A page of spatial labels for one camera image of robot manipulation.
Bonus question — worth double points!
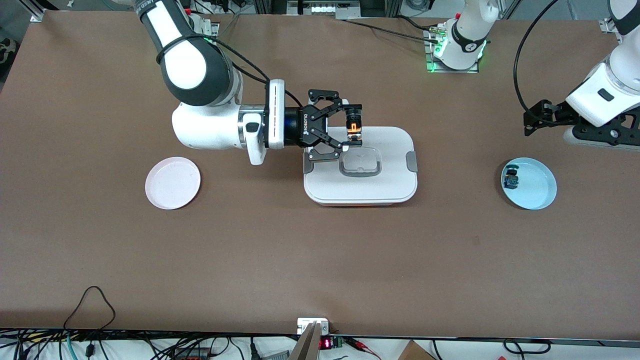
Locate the red clip lead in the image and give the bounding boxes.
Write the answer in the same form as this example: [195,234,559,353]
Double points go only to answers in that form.
[345,337,382,359]

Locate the white lunch box grey clips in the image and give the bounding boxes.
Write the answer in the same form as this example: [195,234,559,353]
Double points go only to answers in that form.
[302,126,419,207]

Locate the black oval cable loop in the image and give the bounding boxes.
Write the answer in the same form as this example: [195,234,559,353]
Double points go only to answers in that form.
[502,338,552,355]

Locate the round light blue plate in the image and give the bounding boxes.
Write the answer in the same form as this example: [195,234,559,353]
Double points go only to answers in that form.
[501,157,558,211]

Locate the black cable to arm base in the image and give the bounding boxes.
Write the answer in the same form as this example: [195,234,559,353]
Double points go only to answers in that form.
[336,15,446,45]

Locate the small white box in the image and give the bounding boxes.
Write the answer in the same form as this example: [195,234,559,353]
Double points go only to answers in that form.
[297,318,330,335]

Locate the round pink plate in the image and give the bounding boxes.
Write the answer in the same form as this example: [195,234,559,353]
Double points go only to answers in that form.
[145,156,202,210]

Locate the thin black looped cable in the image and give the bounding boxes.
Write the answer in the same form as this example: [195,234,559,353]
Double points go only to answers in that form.
[63,285,117,332]

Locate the green push button switch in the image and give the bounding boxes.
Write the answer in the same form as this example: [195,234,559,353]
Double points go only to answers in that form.
[502,164,521,190]

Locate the aluminium profile bar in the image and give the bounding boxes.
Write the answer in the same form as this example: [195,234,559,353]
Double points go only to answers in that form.
[287,322,323,360]

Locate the orange red device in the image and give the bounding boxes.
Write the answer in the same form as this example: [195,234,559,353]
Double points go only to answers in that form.
[172,346,211,360]

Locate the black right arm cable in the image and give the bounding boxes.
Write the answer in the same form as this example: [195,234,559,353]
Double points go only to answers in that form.
[156,34,306,110]

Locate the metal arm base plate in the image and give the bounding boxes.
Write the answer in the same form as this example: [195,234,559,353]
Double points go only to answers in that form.
[192,20,221,40]
[424,27,480,74]

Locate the tan black patterned object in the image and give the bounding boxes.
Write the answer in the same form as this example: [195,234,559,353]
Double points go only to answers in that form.
[0,38,20,83]

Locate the white lit device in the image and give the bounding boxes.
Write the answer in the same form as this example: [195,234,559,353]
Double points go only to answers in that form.
[287,0,362,16]

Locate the orange push button switch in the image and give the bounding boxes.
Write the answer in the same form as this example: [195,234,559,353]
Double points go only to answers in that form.
[344,103,364,147]

